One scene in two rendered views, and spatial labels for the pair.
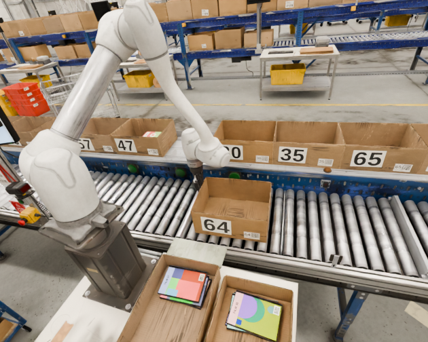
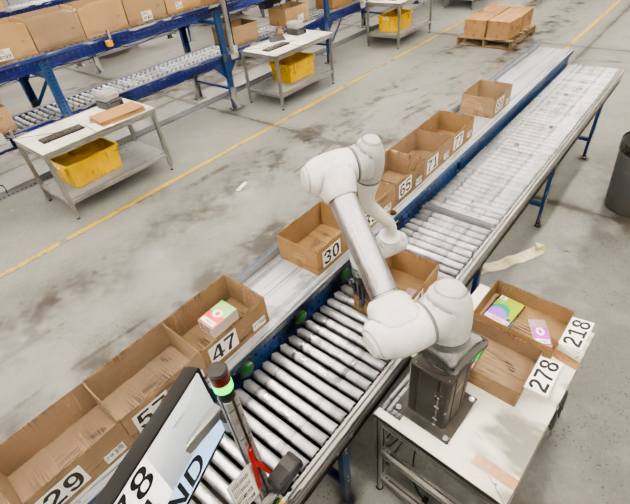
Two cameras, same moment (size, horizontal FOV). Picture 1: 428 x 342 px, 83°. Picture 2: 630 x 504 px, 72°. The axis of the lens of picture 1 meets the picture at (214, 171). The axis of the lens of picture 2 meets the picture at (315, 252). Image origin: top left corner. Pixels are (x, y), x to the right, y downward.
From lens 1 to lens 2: 187 cm
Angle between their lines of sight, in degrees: 51
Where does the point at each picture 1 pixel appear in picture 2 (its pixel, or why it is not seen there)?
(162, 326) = (496, 374)
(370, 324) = not seen: hidden behind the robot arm
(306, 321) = not seen: hidden behind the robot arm
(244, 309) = (499, 314)
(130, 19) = (380, 154)
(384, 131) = not seen: hidden behind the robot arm
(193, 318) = (494, 351)
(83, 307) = (460, 444)
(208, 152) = (400, 240)
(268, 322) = (511, 305)
